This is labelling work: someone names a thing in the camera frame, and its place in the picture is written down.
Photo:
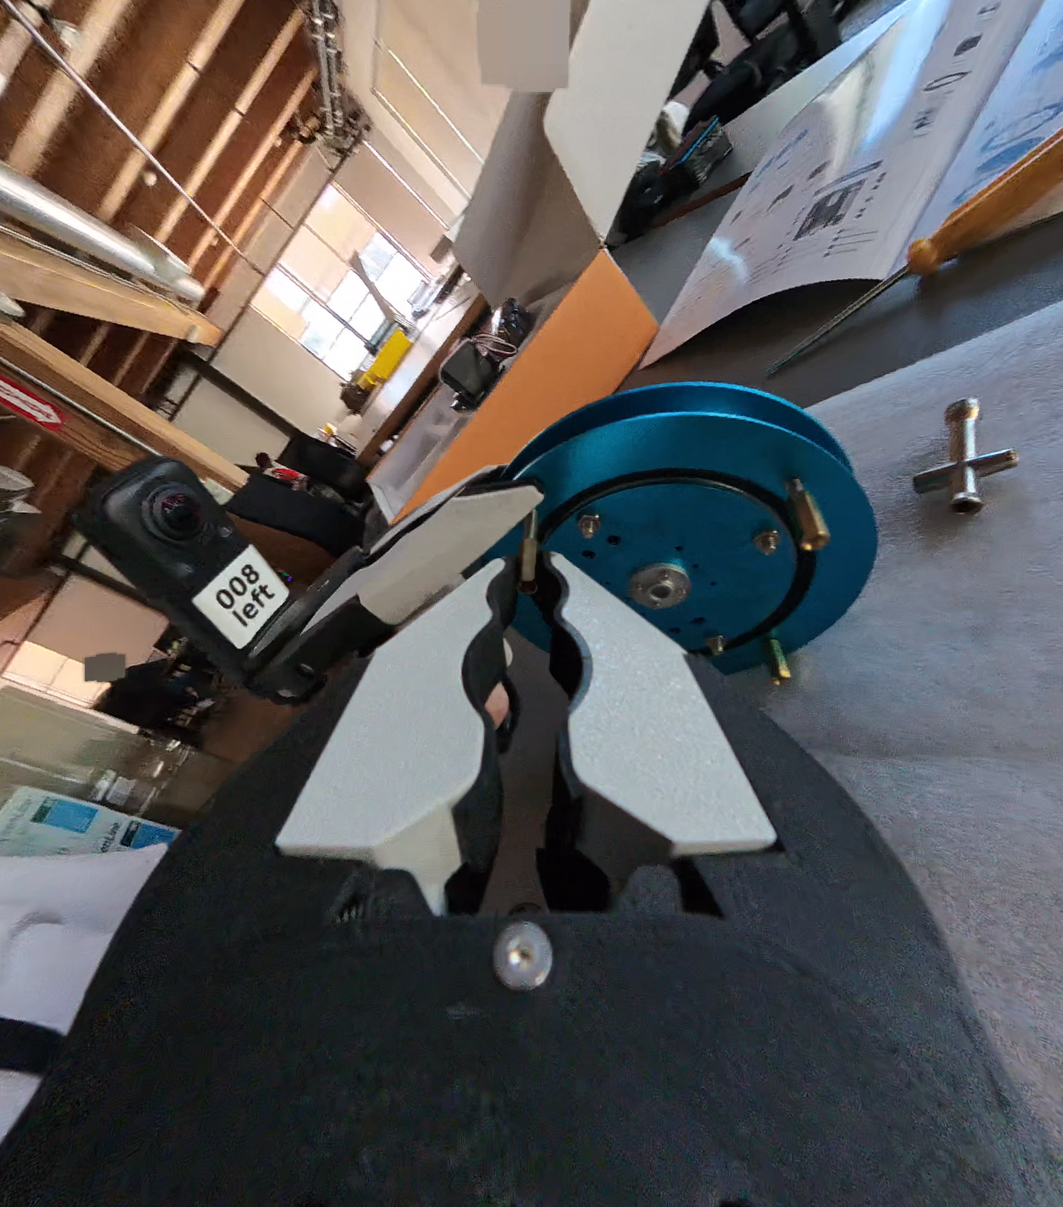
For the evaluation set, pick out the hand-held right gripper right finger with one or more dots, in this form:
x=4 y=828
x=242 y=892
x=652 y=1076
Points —
x=664 y=745

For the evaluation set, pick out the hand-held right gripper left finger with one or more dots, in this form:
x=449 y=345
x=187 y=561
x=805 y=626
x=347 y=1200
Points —
x=382 y=754

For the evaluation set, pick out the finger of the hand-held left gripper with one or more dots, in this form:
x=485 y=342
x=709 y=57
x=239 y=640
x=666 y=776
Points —
x=456 y=552

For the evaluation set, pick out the brass hex standoff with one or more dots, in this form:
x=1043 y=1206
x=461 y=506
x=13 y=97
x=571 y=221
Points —
x=780 y=662
x=528 y=564
x=811 y=514

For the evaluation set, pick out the blue round base plate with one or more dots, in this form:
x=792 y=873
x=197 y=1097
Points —
x=711 y=443

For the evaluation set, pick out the metal socket wrench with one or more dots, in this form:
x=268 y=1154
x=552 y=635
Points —
x=966 y=462

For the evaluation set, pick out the dark grey desk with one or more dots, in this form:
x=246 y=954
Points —
x=1012 y=264

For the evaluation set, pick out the person's left hand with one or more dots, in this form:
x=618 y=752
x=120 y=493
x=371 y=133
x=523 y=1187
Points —
x=495 y=704

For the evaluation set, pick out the black servo motor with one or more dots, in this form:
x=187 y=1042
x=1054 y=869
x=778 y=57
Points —
x=466 y=373

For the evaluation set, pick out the yellow storage bin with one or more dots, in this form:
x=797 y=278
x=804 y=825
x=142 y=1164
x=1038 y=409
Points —
x=383 y=359

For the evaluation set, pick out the orange cardboard box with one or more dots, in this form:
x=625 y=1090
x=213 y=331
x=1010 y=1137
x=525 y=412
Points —
x=569 y=359

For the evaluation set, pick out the small paned window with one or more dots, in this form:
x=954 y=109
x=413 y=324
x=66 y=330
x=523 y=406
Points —
x=344 y=283

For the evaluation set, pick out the white foam sheet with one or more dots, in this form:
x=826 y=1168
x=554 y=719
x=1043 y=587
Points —
x=966 y=707

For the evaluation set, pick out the black blue product box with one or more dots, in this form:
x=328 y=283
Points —
x=697 y=147

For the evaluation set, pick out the printed instruction manual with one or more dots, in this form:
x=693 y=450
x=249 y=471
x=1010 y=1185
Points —
x=824 y=188

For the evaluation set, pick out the smooth silver ceiling duct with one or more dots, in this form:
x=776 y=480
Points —
x=70 y=218

